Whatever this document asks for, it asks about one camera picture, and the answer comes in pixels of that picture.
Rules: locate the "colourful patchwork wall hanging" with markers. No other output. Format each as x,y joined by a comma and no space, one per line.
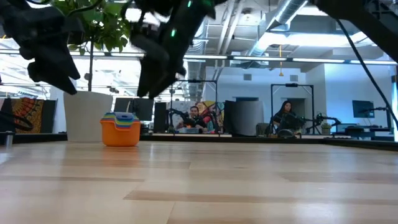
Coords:
214,109

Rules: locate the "orange measuring cup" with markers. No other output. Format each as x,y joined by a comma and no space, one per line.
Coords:
119,137

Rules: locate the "black computer monitor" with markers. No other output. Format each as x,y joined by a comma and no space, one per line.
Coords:
122,104
144,109

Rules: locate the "orange patterned tapestry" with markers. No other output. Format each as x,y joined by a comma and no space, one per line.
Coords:
28,109

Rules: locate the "black aluminium table frame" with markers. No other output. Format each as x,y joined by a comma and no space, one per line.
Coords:
248,139

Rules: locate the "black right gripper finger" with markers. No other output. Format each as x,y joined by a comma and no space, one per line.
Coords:
147,76
168,79

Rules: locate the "person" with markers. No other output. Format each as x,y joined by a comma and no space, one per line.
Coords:
286,107
194,111

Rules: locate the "green leafy plant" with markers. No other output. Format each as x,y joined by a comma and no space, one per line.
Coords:
105,28

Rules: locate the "grey metal post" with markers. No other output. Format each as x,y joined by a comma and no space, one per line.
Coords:
9,140

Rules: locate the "ribbed silver ventilation duct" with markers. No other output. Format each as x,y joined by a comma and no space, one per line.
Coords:
196,77

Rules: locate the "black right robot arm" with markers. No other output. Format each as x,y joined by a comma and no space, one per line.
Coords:
367,15

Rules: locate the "long ceiling light strip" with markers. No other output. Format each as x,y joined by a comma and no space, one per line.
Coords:
261,58

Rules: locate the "grey cylindrical column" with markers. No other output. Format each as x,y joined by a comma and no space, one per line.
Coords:
245,118

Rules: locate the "grey wall vent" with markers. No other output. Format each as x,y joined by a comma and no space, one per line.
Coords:
293,78
247,77

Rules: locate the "yellow measuring cup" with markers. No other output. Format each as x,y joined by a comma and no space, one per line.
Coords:
124,126

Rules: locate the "light blue measuring cup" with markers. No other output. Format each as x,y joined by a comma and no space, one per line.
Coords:
124,121

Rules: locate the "black metal stand frame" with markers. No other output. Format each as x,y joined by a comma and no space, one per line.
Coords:
292,85
192,81

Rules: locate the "yellow hanging pendant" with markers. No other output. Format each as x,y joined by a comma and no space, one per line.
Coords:
280,74

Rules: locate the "small potted plant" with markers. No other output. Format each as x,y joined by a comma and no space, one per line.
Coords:
326,126

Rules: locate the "black cabinet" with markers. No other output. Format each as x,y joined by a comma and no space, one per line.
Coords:
160,116

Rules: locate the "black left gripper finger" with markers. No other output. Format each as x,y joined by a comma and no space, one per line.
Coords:
51,77
63,60

